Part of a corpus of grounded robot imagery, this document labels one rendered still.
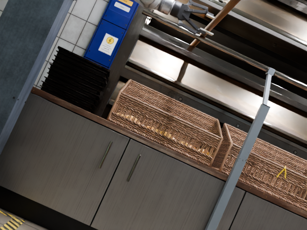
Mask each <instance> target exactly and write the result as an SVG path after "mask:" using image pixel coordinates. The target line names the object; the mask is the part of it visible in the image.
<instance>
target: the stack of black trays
mask: <svg viewBox="0 0 307 230"><path fill-rule="evenodd" d="M56 52H57V55H54V56H55V60H54V59H52V60H53V64H51V63H49V64H50V65H51V66H50V68H48V69H49V72H47V73H48V77H45V76H44V77H45V78H46V79H45V82H44V81H42V80H41V81H42V82H43V83H42V86H41V85H40V86H41V90H43V91H45V92H47V93H49V94H51V95H54V96H56V97H58V98H60V99H62V100H65V101H67V102H69V103H71V104H73V105H75V106H78V107H80V108H82V109H84V110H86V111H88V112H91V111H93V109H94V107H95V104H98V103H97V100H100V98H99V96H98V95H100V92H101V91H103V88H104V85H105V84H107V81H106V80H108V77H109V76H110V70H109V69H107V68H105V67H103V66H101V65H99V64H96V63H95V62H93V61H90V60H88V59H86V58H84V57H82V56H80V55H77V54H75V53H73V52H71V51H69V50H67V49H64V48H62V47H60V46H58V51H57V50H56ZM102 87H103V88H102ZM95 108H96V107H95Z"/></svg>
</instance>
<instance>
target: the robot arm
mask: <svg viewBox="0 0 307 230"><path fill-rule="evenodd" d="M134 1H136V2H137V3H139V4H140V5H141V6H142V7H144V8H148V9H153V10H157V11H159V12H161V13H164V14H166V15H168V14H169V13H170V15H171V16H173V17H175V18H177V19H178V20H179V24H178V26H180V27H183V28H185V29H186V30H188V31H190V32H191V33H193V34H196V33H198V32H200V33H202V34H209V35H211V36H213V33H211V32H209V31H207V30H205V29H203V28H200V29H199V28H198V27H197V26H196V25H195V24H194V23H193V22H192V21H191V20H190V18H189V16H190V14H191V13H197V14H206V16H207V17H209V18H211V19H214V15H213V14H212V13H210V12H208V7H206V6H203V5H200V4H198V3H195V2H193V1H192V0H189V2H188V3H187V4H183V3H181V2H179V1H175V0H134ZM188 5H192V6H195V7H197V8H200V9H203V10H194V9H190V8H189V6H188ZM183 20H186V21H187V22H188V23H189V24H190V25H191V26H192V27H193V28H194V29H195V30H196V31H195V30H193V29H192V28H190V27H188V26H187V25H185V24H183V22H182V21H183Z"/></svg>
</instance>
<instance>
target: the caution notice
mask: <svg viewBox="0 0 307 230"><path fill-rule="evenodd" d="M117 41H118V38H116V37H113V36H111V35H109V34H107V33H106V35H105V37H104V39H103V41H102V43H101V45H100V48H99V51H101V52H104V53H106V54H108V55H111V53H112V51H113V49H114V47H115V45H116V43H117Z"/></svg>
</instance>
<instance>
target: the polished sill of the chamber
mask: <svg viewBox="0 0 307 230"><path fill-rule="evenodd" d="M142 30H144V31H146V32H148V33H150V34H152V35H154V36H157V37H159V38H161V39H163V40H165V41H167V42H169V43H172V44H174V45H176V46H178V47H180V48H182V49H184V50H187V51H189V52H191V53H193V54H195V55H197V56H199V57H201V58H203V59H205V60H208V61H210V62H212V63H214V64H216V65H218V66H221V67H223V68H225V69H227V70H229V71H231V72H233V73H236V74H238V75H240V76H242V77H244V78H246V79H248V80H251V81H253V82H255V83H257V84H259V85H261V86H265V81H266V80H265V79H263V78H260V77H258V76H256V75H254V74H252V73H250V72H247V71H245V70H243V69H241V68H239V67H237V66H235V65H232V64H230V63H228V62H226V61H224V60H222V59H220V58H217V57H215V56H213V55H211V54H209V53H207V52H205V51H203V50H201V49H199V48H196V47H194V46H192V45H190V44H188V43H186V42H184V41H181V40H179V39H177V38H175V37H173V36H171V35H169V34H166V33H164V32H162V31H160V30H158V29H156V28H154V27H151V26H149V25H147V24H144V25H143V27H142ZM270 90H272V91H274V92H276V93H279V94H281V95H283V96H285V97H287V98H289V99H291V100H293V101H295V102H298V103H300V104H302V105H304V106H306V107H307V99H305V98H303V97H301V96H299V95H297V94H295V93H293V92H290V91H288V90H286V89H284V88H282V87H280V86H278V85H275V84H273V83H270Z"/></svg>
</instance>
